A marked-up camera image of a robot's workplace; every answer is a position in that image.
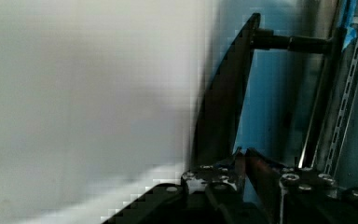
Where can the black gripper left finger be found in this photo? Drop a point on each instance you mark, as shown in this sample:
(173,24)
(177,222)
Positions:
(230,171)

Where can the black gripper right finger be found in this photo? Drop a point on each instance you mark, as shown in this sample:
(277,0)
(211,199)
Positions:
(264,174)

